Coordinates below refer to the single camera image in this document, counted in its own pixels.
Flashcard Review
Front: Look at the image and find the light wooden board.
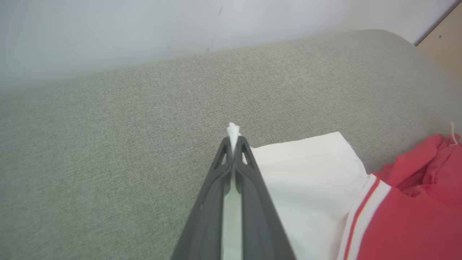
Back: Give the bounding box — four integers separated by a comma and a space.
415, 2, 462, 83

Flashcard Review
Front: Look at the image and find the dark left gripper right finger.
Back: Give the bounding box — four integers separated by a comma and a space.
234, 136, 297, 260

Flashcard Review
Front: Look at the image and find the red jersey number 23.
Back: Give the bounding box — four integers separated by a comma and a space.
221, 122, 462, 260

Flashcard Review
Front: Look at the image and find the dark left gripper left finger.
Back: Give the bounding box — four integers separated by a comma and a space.
171, 136, 234, 260

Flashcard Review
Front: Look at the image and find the grey fabric sofa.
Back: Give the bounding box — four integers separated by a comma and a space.
0, 29, 462, 260

